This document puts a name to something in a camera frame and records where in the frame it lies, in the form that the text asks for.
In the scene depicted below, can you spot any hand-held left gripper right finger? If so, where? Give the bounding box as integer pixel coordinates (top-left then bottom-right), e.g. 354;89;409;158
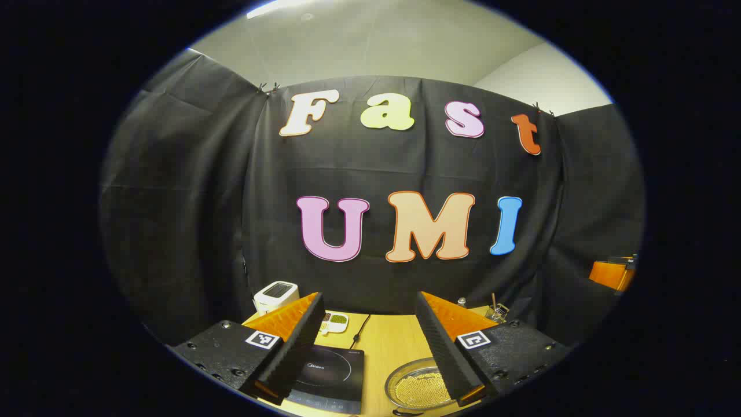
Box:
414;291;571;408

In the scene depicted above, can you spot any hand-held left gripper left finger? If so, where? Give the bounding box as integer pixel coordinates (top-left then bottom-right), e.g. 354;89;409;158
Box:
172;291;327;406

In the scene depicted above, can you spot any black induction cooktop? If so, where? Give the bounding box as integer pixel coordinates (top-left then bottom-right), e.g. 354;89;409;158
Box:
284;345;365;415

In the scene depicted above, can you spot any steel pot with black handle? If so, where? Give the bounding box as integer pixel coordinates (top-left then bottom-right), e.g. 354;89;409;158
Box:
384;357;464;417

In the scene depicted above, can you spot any white divided dish of beans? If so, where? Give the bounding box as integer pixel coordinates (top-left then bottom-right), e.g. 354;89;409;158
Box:
320;312;350;335

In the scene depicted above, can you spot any pile of yellow soybeans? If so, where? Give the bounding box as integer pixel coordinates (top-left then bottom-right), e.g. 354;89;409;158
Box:
395;372;455;408

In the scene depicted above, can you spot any white toaster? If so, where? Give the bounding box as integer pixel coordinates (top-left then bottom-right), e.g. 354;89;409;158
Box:
254;281;300;316

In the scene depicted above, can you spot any black power cable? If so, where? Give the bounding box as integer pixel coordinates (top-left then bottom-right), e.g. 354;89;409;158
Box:
351;314;371;350

